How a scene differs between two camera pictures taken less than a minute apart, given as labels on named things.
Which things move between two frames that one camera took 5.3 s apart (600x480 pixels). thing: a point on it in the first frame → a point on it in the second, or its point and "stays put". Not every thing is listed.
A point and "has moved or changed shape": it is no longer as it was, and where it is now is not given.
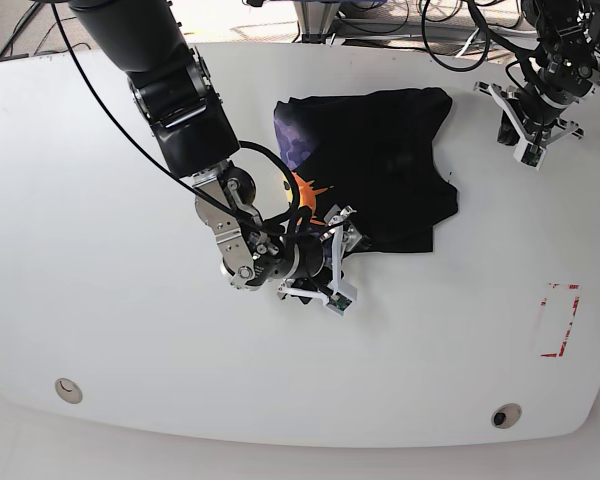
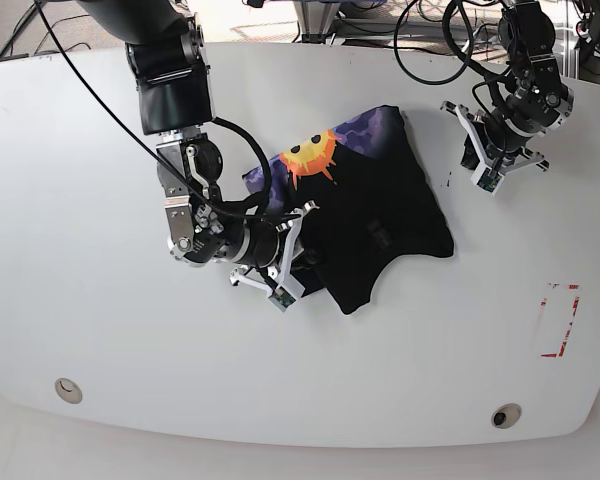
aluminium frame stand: [315, 19] stays put
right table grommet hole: [506, 415] stays put
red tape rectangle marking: [576, 302] stays put
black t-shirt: [374, 155] has moved or changed shape
